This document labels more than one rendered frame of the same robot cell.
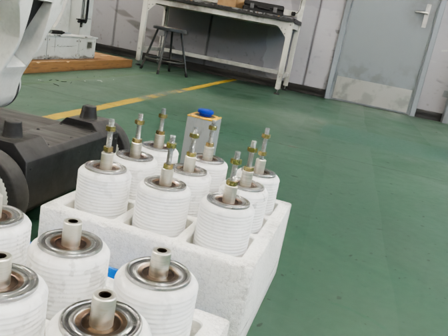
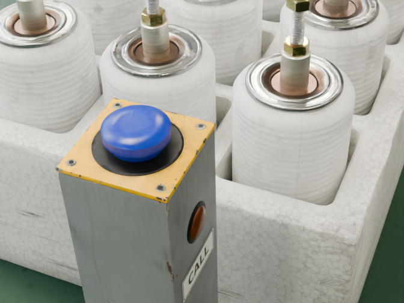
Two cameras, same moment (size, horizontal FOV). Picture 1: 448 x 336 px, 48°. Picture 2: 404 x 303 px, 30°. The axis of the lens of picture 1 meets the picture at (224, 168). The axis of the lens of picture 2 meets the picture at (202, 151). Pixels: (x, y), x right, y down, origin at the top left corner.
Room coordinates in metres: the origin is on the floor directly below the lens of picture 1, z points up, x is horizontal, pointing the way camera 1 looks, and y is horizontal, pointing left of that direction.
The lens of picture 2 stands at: (1.59, 0.17, 0.60)
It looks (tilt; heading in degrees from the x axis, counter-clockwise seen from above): 42 degrees down; 191
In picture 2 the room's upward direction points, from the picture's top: 2 degrees counter-clockwise
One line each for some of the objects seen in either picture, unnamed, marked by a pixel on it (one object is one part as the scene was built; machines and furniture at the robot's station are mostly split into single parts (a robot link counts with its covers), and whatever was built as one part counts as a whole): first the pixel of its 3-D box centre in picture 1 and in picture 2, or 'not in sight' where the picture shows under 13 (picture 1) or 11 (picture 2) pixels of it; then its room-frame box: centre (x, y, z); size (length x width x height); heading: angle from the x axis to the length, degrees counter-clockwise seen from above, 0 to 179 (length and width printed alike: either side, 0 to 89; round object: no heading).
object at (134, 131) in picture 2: (205, 113); (136, 137); (1.27, 0.07, 0.32); 0.04 x 0.04 x 0.02
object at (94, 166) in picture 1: (105, 167); not in sight; (0.88, 0.21, 0.25); 0.08 x 0.08 x 0.01
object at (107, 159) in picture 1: (107, 161); not in sight; (0.88, 0.21, 0.26); 0.02 x 0.02 x 0.03
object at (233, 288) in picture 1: (175, 244); (214, 118); (0.97, 0.07, 0.09); 0.39 x 0.39 x 0.18; 76
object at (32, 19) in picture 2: (259, 166); (31, 11); (1.06, -0.07, 0.26); 0.02 x 0.02 x 0.03
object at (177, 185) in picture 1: (165, 184); not in sight; (0.85, 0.10, 0.25); 0.08 x 0.08 x 0.01
